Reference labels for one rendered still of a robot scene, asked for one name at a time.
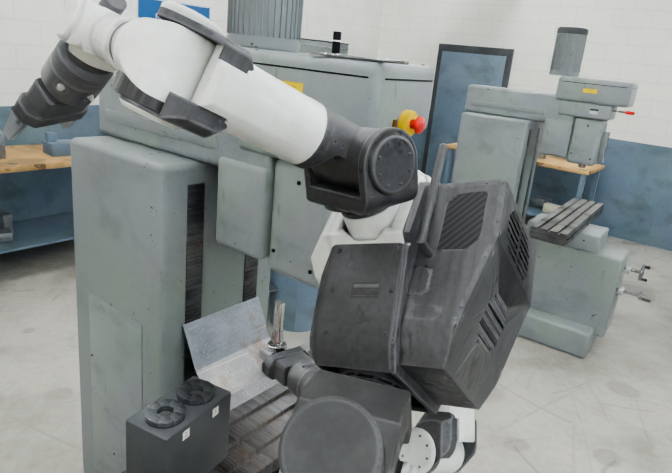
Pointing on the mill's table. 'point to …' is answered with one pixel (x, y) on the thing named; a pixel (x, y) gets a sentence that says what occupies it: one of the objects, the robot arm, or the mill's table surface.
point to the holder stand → (180, 430)
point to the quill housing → (294, 225)
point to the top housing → (353, 84)
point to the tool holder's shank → (278, 323)
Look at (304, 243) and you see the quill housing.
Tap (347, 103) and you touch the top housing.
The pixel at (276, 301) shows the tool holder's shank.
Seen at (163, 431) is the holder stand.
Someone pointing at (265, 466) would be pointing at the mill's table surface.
